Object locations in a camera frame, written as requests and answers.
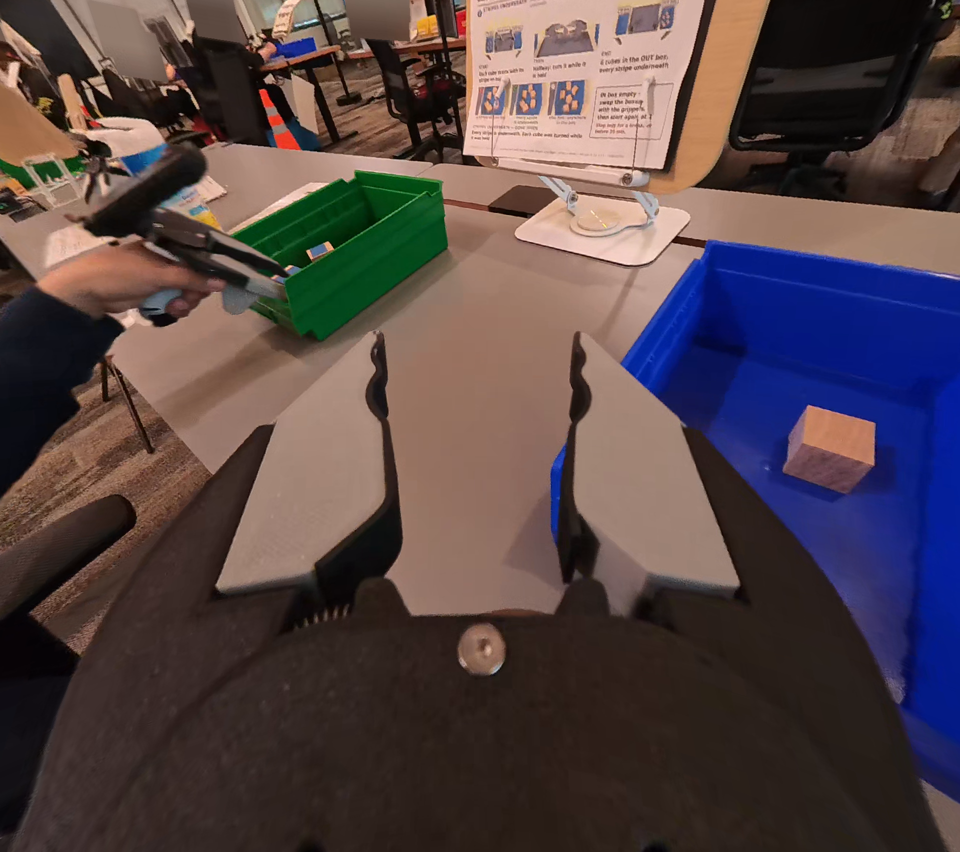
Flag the person's left forearm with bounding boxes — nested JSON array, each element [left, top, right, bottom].
[[0, 285, 127, 497]]

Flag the white and blue packet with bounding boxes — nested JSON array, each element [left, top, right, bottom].
[[161, 186, 225, 232]]

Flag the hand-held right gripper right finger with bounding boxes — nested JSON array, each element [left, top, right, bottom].
[[555, 331, 741, 600]]

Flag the printed instruction sheet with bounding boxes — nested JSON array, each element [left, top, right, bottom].
[[462, 0, 730, 172]]

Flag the orange safety cone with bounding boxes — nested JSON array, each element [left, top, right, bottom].
[[258, 88, 320, 152]]

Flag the person's left hand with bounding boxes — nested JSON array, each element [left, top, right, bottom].
[[37, 240, 228, 321]]

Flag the black chair armrest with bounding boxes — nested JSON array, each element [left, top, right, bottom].
[[0, 494, 138, 622]]

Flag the instruction sheet on stand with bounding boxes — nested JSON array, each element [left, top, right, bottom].
[[462, 0, 796, 267]]

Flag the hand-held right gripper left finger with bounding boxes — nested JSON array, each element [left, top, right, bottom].
[[216, 331, 405, 597]]

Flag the black office chair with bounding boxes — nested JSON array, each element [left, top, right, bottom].
[[729, 0, 960, 193], [365, 38, 466, 163]]

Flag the blue plastic bin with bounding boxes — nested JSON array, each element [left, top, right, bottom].
[[549, 239, 960, 786]]

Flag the green plastic bin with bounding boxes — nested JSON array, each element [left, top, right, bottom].
[[231, 169, 450, 342]]

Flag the black flat plate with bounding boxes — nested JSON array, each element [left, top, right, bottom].
[[487, 185, 558, 218]]

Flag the clear acrylic stand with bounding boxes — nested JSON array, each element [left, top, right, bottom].
[[22, 153, 85, 208]]

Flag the person's dark trousers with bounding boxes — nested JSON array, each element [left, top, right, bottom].
[[0, 612, 82, 852]]

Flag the plain wooden cube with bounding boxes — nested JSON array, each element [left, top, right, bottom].
[[782, 405, 878, 495]]

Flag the wood edged office desk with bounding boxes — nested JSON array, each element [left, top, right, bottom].
[[262, 44, 345, 144]]

